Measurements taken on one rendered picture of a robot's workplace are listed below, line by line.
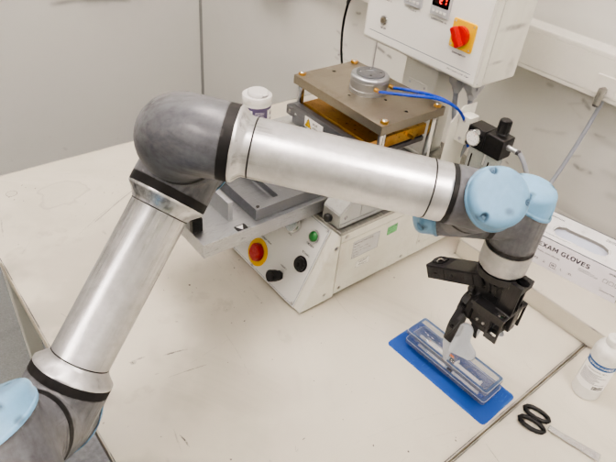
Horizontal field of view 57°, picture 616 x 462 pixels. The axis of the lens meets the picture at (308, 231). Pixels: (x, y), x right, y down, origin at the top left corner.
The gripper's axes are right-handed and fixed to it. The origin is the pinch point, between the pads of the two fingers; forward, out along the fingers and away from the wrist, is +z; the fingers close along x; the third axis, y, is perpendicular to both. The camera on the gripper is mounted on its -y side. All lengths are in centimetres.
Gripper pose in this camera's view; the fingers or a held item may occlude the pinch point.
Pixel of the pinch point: (457, 342)
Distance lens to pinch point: 107.9
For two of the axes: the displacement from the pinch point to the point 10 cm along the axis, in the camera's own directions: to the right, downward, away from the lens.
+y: 6.5, 5.2, -5.6
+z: -0.9, 7.8, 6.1
